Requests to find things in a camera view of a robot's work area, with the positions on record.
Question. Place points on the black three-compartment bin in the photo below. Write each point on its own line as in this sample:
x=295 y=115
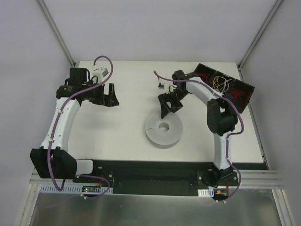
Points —
x=239 y=90

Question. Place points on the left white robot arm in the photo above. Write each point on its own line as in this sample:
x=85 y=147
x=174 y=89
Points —
x=51 y=159

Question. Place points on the aluminium frame rail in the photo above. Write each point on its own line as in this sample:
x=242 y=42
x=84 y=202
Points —
x=257 y=179

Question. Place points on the white cable duct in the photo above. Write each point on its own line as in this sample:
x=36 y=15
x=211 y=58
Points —
x=77 y=189
x=206 y=192

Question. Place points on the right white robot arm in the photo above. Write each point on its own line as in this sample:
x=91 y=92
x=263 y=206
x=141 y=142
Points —
x=221 y=117

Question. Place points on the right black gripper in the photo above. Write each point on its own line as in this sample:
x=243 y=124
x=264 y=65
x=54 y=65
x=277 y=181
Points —
x=172 y=99

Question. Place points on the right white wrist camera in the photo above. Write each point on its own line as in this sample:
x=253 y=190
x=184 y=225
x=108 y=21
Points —
x=161 y=84

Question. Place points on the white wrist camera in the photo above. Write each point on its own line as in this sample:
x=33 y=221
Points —
x=161 y=84
x=100 y=72

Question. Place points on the right white cable duct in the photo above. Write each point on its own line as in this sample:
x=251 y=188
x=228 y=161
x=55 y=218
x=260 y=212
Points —
x=206 y=192

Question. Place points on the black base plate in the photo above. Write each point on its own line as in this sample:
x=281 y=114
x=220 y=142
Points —
x=156 y=177

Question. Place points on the grey plastic spool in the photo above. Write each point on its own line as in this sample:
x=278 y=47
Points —
x=163 y=133

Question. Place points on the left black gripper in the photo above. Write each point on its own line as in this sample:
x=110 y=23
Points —
x=105 y=94

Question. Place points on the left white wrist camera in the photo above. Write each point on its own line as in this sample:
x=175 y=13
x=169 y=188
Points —
x=100 y=72

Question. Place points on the left white cable duct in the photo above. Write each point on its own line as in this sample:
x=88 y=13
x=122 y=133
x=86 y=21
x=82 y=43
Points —
x=77 y=189

